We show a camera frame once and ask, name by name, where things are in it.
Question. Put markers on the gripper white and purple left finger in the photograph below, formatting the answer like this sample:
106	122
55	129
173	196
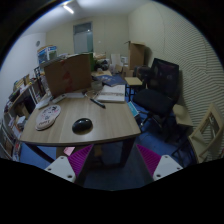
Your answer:
69	168

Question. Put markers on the gripper white and purple right finger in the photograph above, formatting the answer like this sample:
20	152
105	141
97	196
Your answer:
158	166

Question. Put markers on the black computer mouse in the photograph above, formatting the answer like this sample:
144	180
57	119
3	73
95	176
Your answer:
81	125

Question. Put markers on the pink paper note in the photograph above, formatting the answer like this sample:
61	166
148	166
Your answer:
68	150

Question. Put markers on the wooden desk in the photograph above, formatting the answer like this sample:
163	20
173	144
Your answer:
115	123

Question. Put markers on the wooden folding chair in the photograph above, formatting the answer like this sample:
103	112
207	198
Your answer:
206	139

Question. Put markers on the black pen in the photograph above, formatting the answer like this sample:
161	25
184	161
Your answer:
98	103

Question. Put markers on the white remote control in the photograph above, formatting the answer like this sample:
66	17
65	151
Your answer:
59	98

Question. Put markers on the shelf with books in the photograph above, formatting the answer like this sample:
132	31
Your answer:
27	93

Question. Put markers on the white book stack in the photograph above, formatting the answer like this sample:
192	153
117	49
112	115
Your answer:
112	94

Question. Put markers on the small wooden stool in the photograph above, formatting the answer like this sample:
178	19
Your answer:
131	83

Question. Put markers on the black office chair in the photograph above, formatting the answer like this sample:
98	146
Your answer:
161	93

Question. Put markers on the large brown cardboard box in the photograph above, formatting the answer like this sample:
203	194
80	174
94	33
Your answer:
68	75

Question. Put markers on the blue book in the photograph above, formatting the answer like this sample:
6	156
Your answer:
110	80

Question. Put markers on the tall open cardboard box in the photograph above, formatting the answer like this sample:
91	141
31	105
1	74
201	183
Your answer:
135	54

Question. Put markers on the grey door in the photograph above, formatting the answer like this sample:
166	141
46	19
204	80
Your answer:
83	38

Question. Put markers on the ceiling light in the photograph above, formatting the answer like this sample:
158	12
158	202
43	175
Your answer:
68	9

